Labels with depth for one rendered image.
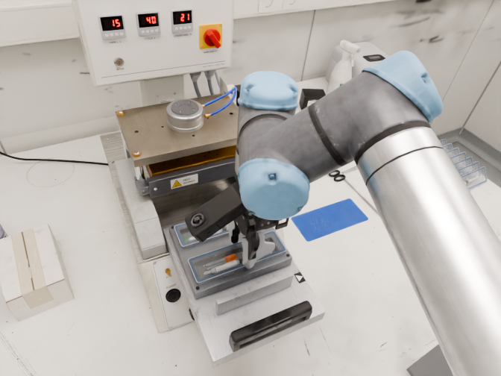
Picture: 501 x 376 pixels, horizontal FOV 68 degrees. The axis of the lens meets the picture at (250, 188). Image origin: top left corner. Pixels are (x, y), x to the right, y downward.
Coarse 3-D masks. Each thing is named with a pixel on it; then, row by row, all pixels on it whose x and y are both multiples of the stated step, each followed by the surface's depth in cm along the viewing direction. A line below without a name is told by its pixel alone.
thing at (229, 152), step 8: (208, 152) 83; (216, 152) 83; (224, 152) 83; (232, 152) 84; (168, 160) 80; (176, 160) 80; (184, 160) 80; (192, 160) 80; (200, 160) 81; (208, 160) 81; (216, 160) 82; (152, 168) 78; (160, 168) 78; (168, 168) 78; (176, 168) 78; (184, 168) 79; (152, 176) 77
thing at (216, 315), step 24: (168, 240) 76; (240, 288) 69; (264, 288) 66; (288, 288) 70; (192, 312) 67; (216, 312) 65; (240, 312) 66; (264, 312) 66; (312, 312) 67; (216, 336) 62; (264, 336) 63; (216, 360) 60
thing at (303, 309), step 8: (296, 304) 64; (304, 304) 63; (280, 312) 62; (288, 312) 62; (296, 312) 62; (304, 312) 63; (264, 320) 61; (272, 320) 61; (280, 320) 61; (288, 320) 62; (296, 320) 64; (304, 320) 65; (240, 328) 60; (248, 328) 60; (256, 328) 60; (264, 328) 60; (272, 328) 61; (232, 336) 59; (240, 336) 59; (248, 336) 59; (256, 336) 60; (232, 344) 59; (240, 344) 59
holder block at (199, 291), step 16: (176, 224) 76; (176, 240) 73; (224, 240) 74; (240, 240) 74; (192, 256) 70; (288, 256) 72; (240, 272) 69; (256, 272) 70; (192, 288) 66; (208, 288) 66; (224, 288) 68
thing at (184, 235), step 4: (184, 224) 75; (176, 228) 74; (180, 228) 74; (184, 228) 74; (188, 228) 74; (224, 228) 75; (180, 232) 73; (184, 232) 73; (188, 232) 73; (216, 232) 74; (220, 232) 74; (224, 232) 74; (180, 236) 72; (184, 236) 72; (188, 236) 72; (192, 236) 73; (212, 236) 73; (180, 240) 72; (184, 240) 72; (188, 240) 72; (192, 240) 72; (196, 240) 72; (184, 244) 71; (188, 244) 71
